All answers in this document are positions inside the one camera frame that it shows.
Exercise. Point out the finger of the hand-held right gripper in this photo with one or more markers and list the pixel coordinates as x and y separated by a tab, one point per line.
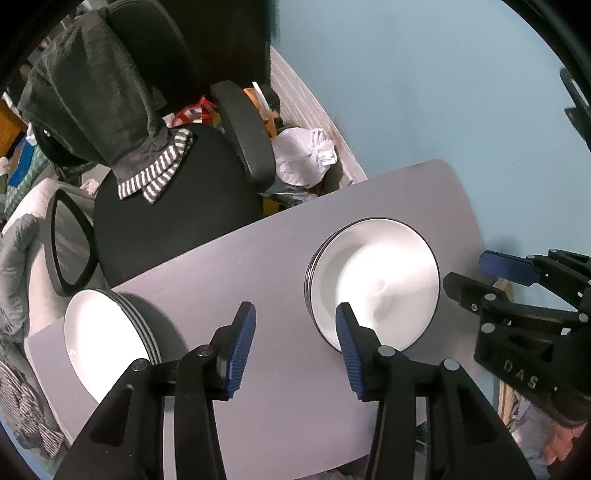
468	293
503	266

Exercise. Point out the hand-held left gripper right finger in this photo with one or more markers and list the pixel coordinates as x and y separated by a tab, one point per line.
348	355

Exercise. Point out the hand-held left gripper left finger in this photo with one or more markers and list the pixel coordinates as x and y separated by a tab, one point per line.
242	350

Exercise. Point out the white plate black rim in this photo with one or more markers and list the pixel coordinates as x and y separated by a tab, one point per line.
305	285
308	281
378	277

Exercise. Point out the small white plate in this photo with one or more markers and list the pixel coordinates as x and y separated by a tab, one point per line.
158	342

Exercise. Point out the white bowl grey outside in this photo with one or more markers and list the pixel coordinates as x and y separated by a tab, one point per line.
101	337
154	342
150	342

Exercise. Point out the person's right hand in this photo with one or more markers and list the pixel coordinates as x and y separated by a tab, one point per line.
565	443

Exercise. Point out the wooden board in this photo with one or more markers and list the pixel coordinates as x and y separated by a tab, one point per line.
505	397

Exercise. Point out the black office chair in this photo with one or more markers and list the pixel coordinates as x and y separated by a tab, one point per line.
184	221

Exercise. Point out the black clamp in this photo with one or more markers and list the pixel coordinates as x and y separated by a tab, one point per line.
577	106

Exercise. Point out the black chair armrest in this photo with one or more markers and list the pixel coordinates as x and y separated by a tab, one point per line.
244	134
57	240

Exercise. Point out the grey white striped cloth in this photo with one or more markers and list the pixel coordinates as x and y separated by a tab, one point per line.
27	406

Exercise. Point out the red white plastic bag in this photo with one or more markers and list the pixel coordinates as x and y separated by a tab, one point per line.
194	113

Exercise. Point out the green checked cloth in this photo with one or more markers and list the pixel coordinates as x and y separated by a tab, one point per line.
23	184

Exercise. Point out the grey garment striped cuffs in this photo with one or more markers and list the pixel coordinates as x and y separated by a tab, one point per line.
92	92

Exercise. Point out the dark cloth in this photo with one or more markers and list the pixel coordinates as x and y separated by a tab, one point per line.
231	41

